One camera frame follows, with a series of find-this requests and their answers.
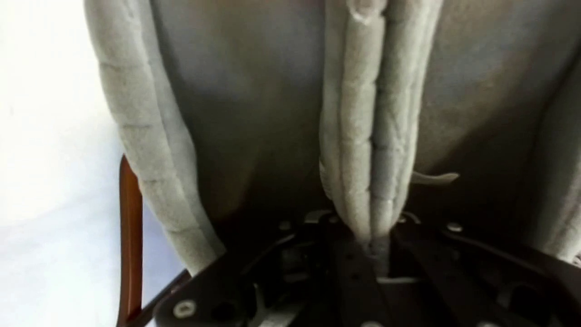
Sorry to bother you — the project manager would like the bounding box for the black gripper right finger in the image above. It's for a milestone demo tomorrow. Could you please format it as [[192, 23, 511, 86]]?
[[391, 219, 581, 327]]

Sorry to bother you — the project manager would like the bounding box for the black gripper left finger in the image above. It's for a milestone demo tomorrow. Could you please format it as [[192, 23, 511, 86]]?
[[154, 215, 388, 327]]

